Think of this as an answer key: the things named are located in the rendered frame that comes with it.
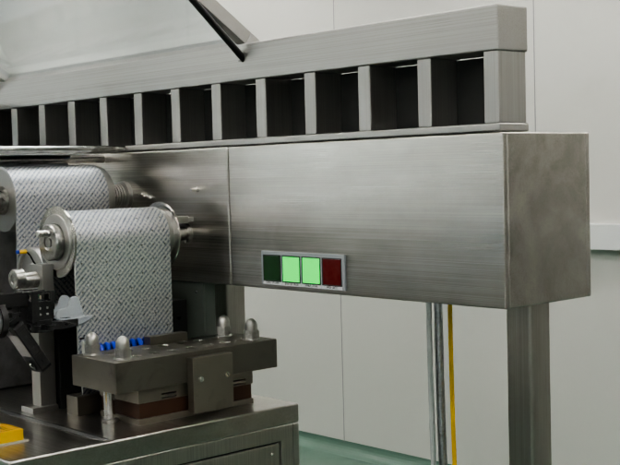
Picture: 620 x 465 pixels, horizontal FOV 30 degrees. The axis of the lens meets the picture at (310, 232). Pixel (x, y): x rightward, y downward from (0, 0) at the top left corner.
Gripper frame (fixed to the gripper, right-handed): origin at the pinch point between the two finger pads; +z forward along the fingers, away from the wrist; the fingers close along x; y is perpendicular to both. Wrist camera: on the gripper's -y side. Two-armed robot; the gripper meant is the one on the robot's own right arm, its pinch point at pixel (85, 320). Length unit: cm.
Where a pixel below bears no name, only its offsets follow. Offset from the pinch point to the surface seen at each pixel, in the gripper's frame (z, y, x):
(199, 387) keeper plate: 12.2, -13.0, -22.0
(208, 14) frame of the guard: 22, 62, -16
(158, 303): 17.9, 1.9, -0.2
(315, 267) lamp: 30.0, 10.3, -37.2
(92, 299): 1.8, 4.2, -0.3
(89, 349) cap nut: -4.0, -4.7, -8.0
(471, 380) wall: 264, -64, 120
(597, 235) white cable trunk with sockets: 259, 2, 52
